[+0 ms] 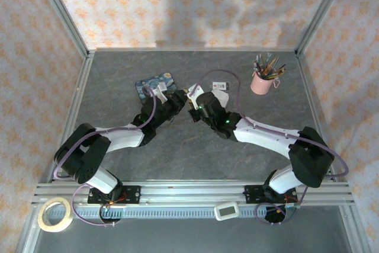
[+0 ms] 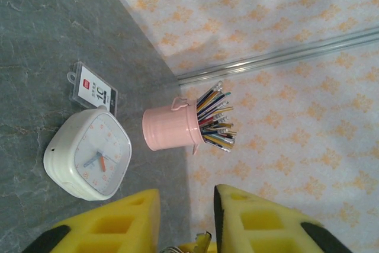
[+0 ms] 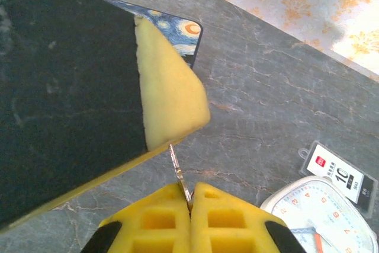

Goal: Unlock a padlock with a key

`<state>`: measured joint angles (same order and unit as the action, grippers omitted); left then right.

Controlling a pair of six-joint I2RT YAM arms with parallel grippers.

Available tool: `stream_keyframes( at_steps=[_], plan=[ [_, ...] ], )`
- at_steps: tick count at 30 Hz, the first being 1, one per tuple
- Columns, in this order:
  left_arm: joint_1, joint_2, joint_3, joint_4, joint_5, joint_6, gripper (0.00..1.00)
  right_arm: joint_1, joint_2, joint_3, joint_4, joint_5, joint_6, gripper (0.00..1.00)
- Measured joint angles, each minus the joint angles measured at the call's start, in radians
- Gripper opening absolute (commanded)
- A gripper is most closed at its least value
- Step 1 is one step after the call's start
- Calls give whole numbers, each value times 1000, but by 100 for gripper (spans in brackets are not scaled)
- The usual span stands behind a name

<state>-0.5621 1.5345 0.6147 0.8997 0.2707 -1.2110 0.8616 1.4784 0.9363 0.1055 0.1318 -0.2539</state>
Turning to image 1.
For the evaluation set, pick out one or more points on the orange pencil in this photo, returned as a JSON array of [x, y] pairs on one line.
[[270, 65]]

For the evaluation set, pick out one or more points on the starry night print box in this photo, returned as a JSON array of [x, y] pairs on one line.
[[148, 84]]

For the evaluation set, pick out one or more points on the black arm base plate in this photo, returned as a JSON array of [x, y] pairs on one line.
[[253, 193], [131, 194]]

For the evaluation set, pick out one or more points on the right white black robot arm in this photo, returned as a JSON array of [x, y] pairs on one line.
[[266, 139]]

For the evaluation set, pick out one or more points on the aluminium frame post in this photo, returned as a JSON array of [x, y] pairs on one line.
[[63, 13], [322, 10]]

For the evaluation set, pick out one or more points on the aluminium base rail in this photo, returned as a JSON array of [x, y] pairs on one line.
[[189, 192]]

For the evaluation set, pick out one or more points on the aluminium side rail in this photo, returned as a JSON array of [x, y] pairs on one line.
[[74, 110], [316, 116]]

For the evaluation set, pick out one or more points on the white digital timer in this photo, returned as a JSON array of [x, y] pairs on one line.
[[226, 211]]

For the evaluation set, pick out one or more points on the yellow pencil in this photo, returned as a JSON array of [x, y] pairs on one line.
[[277, 72]]

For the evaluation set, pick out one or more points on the grey pen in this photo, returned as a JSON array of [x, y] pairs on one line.
[[267, 58]]

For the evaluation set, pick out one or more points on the teal pencil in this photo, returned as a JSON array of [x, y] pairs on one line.
[[256, 62]]

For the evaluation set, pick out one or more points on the beige masking tape roll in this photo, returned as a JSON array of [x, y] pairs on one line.
[[44, 220]]

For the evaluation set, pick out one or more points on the white rounded plastic piece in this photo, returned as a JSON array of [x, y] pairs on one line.
[[222, 99]]

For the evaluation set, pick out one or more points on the white card with red mark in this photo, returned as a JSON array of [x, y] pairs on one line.
[[220, 85]]

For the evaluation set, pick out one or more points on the black pencil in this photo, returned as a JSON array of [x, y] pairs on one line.
[[279, 68]]

